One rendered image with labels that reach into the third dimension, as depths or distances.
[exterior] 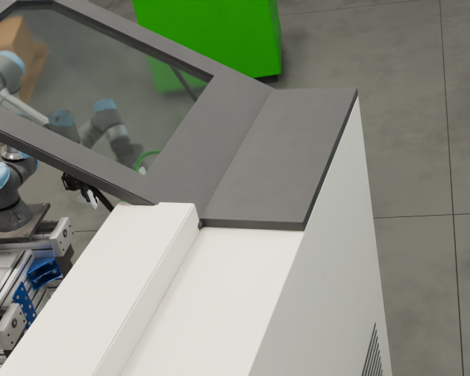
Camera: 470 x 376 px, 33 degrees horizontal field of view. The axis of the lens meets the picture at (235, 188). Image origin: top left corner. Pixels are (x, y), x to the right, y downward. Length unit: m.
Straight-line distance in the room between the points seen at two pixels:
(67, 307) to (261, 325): 0.44
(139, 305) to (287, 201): 0.51
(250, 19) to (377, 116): 1.17
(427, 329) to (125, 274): 2.17
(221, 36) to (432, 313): 2.85
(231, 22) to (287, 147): 3.62
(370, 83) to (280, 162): 3.66
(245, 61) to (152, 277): 4.23
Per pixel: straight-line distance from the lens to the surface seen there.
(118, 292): 1.85
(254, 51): 5.96
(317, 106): 2.49
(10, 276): 3.13
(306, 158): 2.24
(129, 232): 2.03
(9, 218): 3.18
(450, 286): 4.03
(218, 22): 5.88
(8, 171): 3.14
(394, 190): 4.70
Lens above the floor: 2.68
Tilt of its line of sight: 33 degrees down
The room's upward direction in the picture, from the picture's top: 13 degrees counter-clockwise
